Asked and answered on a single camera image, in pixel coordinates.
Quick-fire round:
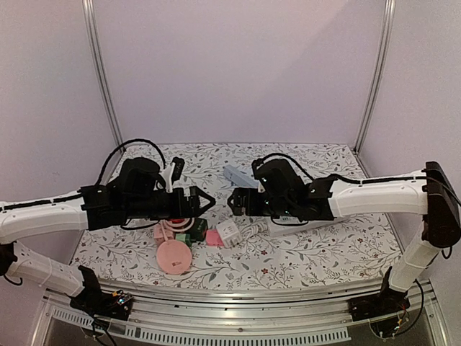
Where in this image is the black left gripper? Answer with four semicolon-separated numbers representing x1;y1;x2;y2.
125;186;216;221

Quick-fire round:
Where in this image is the dark green cube socket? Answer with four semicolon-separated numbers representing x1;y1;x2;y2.
188;218;209;242

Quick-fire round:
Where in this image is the white colourful power strip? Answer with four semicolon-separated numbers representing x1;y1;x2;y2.
267;216;345;237

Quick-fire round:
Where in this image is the blue power strip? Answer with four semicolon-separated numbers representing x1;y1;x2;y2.
223;165;259;189

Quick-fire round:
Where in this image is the pink plug adapter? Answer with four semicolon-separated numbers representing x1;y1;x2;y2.
205;229;224;247

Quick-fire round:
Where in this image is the green beige socket adapter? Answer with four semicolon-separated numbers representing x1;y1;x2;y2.
175;233;192;248

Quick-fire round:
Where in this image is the white plug block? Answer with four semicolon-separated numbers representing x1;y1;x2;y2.
216;220;243;248

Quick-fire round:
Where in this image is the light pink cube socket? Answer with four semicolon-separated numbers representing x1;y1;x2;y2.
153;224;168;247

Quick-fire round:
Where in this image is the pink round cable reel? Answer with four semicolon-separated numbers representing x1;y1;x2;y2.
156;239;192;275

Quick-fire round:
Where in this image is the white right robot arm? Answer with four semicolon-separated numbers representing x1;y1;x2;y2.
228;159;460;314

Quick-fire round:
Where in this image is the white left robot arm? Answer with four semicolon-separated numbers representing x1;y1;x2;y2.
1;157;215;313

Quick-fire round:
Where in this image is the floral table cloth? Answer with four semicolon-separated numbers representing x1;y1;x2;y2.
72;143;400;291

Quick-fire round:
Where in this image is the aluminium front rail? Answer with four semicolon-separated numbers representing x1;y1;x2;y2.
31;280;454;345

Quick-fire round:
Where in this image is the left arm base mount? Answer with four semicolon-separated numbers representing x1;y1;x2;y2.
70;265;133;321

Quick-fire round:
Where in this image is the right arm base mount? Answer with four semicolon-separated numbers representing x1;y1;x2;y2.
347;267;410;321

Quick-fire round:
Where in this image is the right aluminium corner post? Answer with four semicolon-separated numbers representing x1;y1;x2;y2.
353;0;396;156

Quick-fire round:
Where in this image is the aluminium corner post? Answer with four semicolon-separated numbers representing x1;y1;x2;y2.
81;0;125;154
353;0;396;156

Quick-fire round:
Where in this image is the left aluminium corner post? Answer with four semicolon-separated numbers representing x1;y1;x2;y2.
81;0;125;154

